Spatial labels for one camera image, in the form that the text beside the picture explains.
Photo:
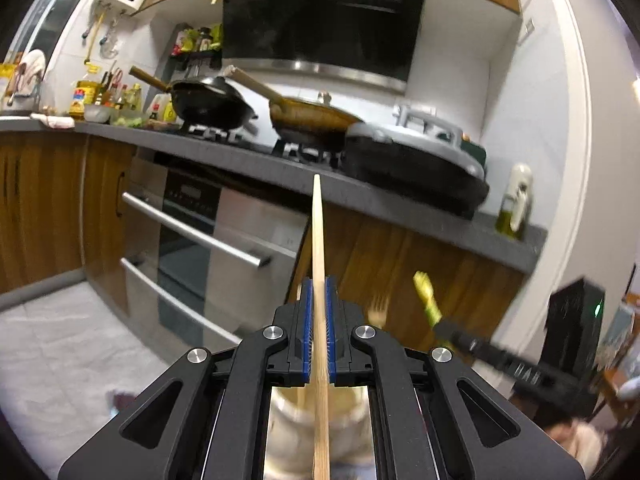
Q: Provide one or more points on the dark green appliance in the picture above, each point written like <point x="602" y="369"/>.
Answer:
<point x="473" y="149"/>

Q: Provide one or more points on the grey kitchen countertop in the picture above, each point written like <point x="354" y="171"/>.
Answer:
<point x="476" y="235"/>

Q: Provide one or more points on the black wok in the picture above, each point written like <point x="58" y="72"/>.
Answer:
<point x="205" y="101"/>

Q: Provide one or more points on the kitchen window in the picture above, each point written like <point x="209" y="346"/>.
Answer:
<point x="40" y="29"/>

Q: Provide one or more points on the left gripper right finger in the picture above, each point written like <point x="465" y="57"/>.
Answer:
<point x="337" y="336"/>

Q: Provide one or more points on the olive oil bottle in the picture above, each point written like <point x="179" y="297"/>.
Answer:
<point x="515" y="205"/>

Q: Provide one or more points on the wooden chopstick pair member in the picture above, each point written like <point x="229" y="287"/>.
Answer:
<point x="319" y="367"/>

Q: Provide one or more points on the grey electric griddle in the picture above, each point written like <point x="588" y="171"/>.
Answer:
<point x="419" y="157"/>

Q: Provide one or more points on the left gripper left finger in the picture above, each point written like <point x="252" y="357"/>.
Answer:
<point x="302" y="335"/>

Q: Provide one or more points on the yellow tulip plastic stick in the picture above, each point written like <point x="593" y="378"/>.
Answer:
<point x="425" y="291"/>

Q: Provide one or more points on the yellow wok with handle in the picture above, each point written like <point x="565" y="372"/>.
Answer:
<point x="315" y="125"/>

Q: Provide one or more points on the person's right hand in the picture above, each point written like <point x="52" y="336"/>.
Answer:
<point x="581" y="440"/>

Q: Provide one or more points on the steel oven with handles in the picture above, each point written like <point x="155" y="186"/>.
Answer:
<point x="209" y="255"/>

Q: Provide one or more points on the black range hood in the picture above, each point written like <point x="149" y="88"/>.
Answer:
<point x="366" y="41"/>

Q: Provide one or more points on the yellow cooking oil bottle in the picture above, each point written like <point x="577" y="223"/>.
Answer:
<point x="85" y="91"/>

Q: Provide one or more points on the gold fork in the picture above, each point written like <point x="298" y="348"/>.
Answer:
<point x="378" y="310"/>

